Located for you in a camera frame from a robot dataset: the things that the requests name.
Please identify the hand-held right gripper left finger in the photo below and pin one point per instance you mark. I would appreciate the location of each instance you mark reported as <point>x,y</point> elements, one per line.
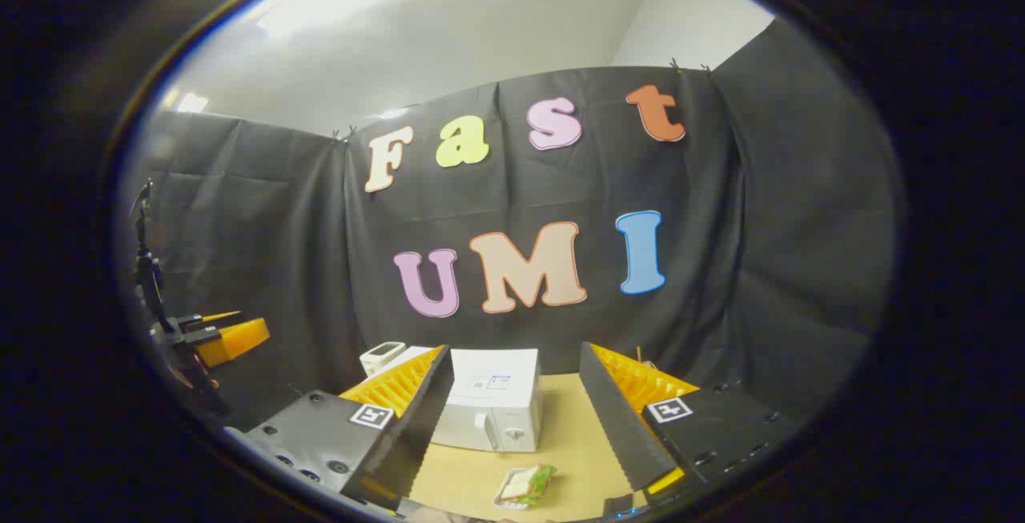
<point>416,427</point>

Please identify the white microwave oven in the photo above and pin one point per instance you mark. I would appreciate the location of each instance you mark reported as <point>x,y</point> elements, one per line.
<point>496,419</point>

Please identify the lettuce sandwich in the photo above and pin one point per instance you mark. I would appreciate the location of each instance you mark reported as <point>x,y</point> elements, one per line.
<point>524,481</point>

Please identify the white toaster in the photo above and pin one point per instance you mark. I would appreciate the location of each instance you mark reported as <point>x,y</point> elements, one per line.
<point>383,355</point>

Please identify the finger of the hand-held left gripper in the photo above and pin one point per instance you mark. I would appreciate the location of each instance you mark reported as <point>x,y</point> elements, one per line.
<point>212,318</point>
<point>236,340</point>

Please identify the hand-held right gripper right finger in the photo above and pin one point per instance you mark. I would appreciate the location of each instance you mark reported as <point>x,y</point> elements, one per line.
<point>625,427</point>

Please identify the white plastic tray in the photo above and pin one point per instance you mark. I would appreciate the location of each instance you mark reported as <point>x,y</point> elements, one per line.
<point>501,500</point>

